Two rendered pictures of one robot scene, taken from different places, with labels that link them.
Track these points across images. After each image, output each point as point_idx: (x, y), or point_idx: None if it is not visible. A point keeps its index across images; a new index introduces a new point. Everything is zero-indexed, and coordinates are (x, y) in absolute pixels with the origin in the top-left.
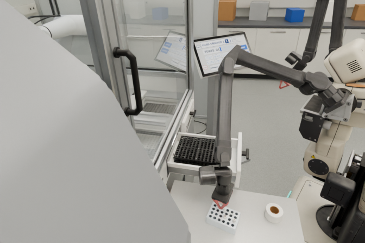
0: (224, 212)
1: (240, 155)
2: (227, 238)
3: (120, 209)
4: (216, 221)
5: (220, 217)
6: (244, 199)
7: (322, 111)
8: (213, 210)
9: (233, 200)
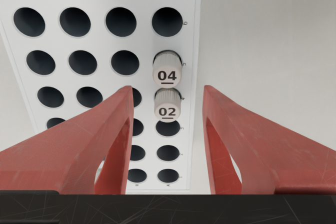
0: (138, 114)
1: None
2: (31, 127)
3: None
4: (24, 84)
5: (74, 104)
6: (334, 141)
7: None
8: (102, 31)
9: (306, 91)
